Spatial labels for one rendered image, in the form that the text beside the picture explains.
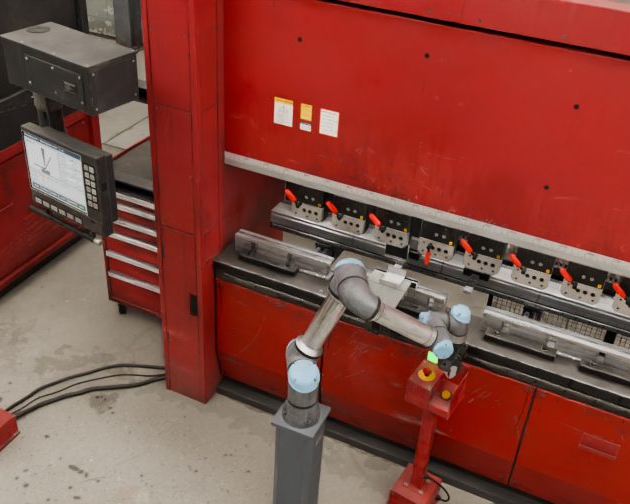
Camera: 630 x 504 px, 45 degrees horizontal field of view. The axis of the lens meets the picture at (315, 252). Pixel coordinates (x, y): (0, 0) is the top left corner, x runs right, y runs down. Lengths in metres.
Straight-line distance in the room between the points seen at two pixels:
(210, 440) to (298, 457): 1.00
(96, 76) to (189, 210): 0.83
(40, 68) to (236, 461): 2.03
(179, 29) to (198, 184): 0.67
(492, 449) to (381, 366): 0.62
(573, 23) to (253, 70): 1.28
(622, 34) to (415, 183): 0.96
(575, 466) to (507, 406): 0.39
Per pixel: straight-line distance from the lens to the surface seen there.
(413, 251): 3.58
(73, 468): 3.98
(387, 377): 3.60
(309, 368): 2.91
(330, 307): 2.84
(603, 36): 2.78
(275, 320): 3.70
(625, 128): 2.88
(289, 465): 3.16
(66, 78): 3.04
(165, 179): 3.48
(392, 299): 3.29
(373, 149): 3.15
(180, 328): 3.92
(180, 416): 4.14
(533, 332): 3.37
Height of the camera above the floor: 2.95
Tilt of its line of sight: 34 degrees down
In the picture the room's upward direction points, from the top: 4 degrees clockwise
